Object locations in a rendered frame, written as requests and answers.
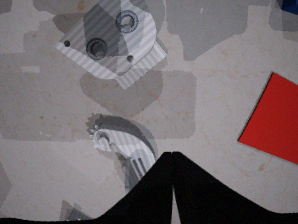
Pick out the red square plate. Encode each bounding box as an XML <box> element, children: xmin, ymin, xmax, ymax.
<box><xmin>237</xmin><ymin>72</ymin><xmax>298</xmax><ymax>164</ymax></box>

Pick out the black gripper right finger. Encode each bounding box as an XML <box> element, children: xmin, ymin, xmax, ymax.
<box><xmin>173</xmin><ymin>152</ymin><xmax>298</xmax><ymax>224</ymax></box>

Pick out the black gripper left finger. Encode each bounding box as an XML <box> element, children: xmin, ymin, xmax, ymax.
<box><xmin>0</xmin><ymin>152</ymin><xmax>174</xmax><ymax>224</ymax></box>

